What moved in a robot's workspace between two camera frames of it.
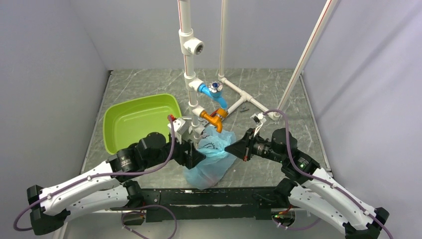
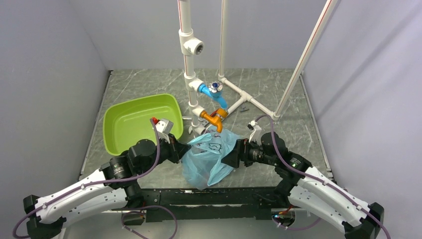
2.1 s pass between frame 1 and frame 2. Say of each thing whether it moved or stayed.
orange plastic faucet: stayed
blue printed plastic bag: stayed
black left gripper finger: moved
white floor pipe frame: stayed
